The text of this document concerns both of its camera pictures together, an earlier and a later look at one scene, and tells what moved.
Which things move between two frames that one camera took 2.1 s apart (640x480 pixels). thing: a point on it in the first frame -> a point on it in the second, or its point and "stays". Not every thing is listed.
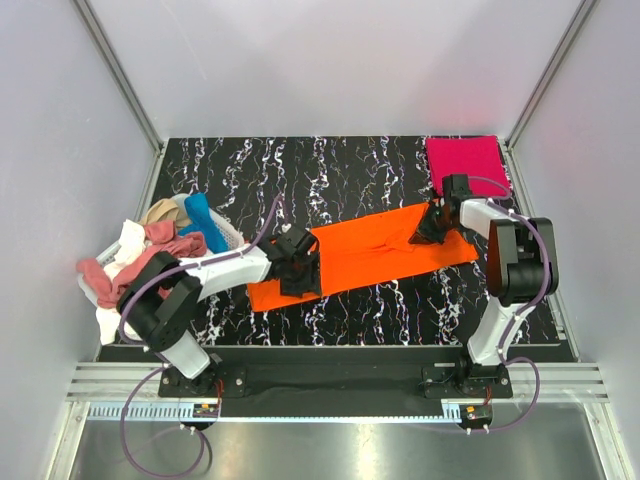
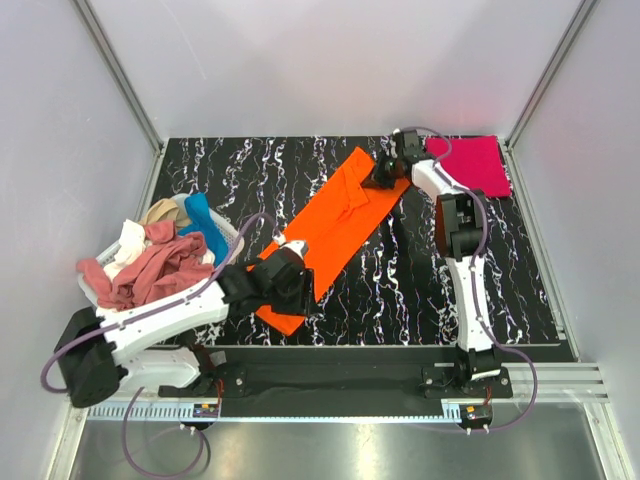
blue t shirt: x=206 y=223 stays
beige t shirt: x=164 y=210 stays
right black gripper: x=433 y=228 -> x=381 y=174
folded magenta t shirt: x=478 y=157 stays
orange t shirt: x=368 y=250 -> x=333 y=229
